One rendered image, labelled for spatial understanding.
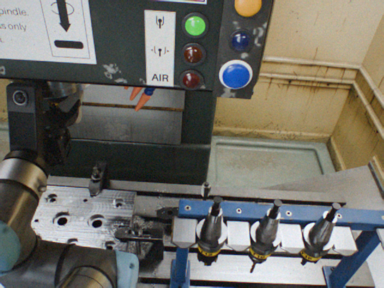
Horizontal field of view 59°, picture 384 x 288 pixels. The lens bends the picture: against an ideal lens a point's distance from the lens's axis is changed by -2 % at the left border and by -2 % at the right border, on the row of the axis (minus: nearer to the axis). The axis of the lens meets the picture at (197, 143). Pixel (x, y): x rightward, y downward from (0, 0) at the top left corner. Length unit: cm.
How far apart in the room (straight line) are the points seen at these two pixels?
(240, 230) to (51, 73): 48
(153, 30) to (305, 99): 143
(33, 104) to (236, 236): 45
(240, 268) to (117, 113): 67
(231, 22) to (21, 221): 36
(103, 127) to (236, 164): 72
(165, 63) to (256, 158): 145
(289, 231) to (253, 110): 106
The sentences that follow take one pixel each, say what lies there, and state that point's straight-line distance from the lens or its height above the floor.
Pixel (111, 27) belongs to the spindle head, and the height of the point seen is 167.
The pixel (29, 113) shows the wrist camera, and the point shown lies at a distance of 57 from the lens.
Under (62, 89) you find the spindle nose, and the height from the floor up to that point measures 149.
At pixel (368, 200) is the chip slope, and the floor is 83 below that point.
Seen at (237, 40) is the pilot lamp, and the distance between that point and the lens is 36.
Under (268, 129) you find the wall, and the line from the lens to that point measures 183.
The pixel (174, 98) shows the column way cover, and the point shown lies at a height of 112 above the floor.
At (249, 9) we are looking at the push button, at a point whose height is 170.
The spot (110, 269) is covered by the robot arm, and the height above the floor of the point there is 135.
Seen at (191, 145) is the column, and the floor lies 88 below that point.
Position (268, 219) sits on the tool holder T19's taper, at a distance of 67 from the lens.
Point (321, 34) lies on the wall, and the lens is 158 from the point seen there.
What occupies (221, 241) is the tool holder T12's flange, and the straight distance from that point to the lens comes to 70.
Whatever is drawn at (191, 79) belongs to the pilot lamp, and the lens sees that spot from 38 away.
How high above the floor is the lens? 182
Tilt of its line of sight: 43 degrees down
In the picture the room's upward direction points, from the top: 6 degrees clockwise
